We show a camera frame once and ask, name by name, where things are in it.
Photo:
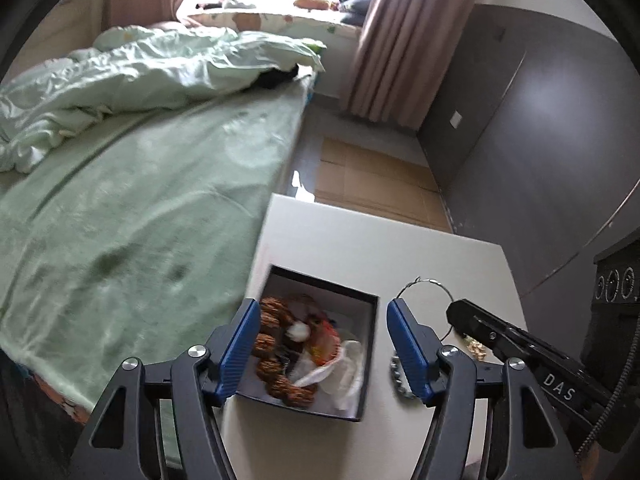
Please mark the clear plastic bag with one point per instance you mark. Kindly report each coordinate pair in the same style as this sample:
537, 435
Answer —
335, 367

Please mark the green printed pillow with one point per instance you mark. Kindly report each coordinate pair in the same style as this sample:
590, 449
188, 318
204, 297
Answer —
122, 37

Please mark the cream padded headboard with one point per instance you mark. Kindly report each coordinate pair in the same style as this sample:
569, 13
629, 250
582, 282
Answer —
55, 30

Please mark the orange soft toy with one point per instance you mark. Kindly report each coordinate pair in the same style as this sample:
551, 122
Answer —
312, 3

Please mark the white side table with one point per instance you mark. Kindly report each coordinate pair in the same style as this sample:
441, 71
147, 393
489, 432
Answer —
450, 270

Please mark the small clothes on sill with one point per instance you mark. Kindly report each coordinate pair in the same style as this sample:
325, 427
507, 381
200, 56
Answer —
235, 4

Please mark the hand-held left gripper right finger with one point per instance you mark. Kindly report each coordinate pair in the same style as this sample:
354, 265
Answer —
407, 345

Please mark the dark blue box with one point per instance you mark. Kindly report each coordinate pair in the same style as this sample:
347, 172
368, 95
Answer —
360, 310

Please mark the light green duvet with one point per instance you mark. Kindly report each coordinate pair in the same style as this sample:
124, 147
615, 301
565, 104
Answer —
125, 80

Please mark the white wall socket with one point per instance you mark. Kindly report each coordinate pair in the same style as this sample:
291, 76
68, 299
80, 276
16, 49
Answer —
455, 120

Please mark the printed window seat cushion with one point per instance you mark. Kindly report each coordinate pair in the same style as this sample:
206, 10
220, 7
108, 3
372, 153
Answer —
270, 22

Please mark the bed with green sheet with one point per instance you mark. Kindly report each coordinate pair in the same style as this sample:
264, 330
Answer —
125, 235

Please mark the white pompom charm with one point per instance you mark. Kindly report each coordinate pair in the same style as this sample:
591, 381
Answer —
300, 331

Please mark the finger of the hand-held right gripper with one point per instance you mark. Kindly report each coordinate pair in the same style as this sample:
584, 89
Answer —
482, 327

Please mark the small green item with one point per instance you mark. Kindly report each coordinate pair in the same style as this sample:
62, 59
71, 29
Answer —
316, 47

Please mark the small gold earrings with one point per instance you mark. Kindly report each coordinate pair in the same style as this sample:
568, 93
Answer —
475, 349

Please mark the flat brown cardboard sheet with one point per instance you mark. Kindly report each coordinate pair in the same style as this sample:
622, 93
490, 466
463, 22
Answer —
370, 180

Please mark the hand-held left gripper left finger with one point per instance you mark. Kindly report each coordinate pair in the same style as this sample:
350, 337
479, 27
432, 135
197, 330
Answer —
240, 345

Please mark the orange trinket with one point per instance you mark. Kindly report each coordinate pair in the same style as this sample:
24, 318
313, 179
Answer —
322, 342

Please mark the dark blue bags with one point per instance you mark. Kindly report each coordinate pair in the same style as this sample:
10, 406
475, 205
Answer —
360, 2

